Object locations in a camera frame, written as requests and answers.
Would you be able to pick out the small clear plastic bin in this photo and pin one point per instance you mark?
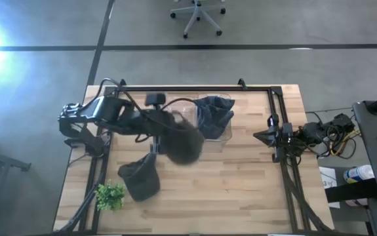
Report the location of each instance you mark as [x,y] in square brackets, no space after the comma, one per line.
[183,106]

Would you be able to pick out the white paper sheet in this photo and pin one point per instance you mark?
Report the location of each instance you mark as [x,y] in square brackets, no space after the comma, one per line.
[329,183]

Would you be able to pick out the black frame clamp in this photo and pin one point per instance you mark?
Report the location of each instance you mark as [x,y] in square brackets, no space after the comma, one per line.
[122,82]
[242,83]

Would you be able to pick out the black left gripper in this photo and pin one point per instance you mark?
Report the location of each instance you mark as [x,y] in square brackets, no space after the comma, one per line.
[155,120]

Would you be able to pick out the black camera box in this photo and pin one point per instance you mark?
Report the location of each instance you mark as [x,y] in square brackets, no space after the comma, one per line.
[155,99]

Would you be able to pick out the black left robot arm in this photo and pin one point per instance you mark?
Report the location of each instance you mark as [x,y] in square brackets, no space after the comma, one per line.
[106,109]

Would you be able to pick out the small green artificial plant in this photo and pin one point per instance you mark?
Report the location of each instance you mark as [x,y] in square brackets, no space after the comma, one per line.
[109,196]

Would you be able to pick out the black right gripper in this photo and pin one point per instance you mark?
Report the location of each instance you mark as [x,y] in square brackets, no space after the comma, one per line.
[278,135]

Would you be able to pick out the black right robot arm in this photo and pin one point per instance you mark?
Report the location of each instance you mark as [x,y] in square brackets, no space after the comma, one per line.
[309,132]

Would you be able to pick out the white wipes canister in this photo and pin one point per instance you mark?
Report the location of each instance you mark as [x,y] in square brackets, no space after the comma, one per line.
[358,173]

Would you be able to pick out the large clear plastic bin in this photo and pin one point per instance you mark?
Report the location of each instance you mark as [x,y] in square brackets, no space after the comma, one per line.
[227,135]

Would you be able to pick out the black aluminium table frame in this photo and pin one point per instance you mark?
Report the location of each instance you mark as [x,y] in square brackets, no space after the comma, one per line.
[191,88]

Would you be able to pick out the dark blue fabric hat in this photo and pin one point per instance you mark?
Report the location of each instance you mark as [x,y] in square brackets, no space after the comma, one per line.
[212,114]

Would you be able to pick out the black shelf board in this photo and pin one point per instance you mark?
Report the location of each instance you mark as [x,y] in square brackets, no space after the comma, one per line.
[352,190]

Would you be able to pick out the white office chair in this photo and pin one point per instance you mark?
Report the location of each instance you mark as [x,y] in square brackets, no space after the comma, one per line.
[197,11]

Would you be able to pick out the dark brown furry hat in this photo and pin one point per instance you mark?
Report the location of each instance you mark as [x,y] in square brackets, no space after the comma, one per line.
[185,144]

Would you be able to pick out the dark grey fabric hat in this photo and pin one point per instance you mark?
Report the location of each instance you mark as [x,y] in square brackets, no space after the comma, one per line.
[140,182]

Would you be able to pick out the black power box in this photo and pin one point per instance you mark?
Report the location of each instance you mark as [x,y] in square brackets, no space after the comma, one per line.
[343,122]

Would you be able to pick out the black camera stand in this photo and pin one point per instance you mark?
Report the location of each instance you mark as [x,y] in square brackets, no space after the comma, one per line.
[154,145]

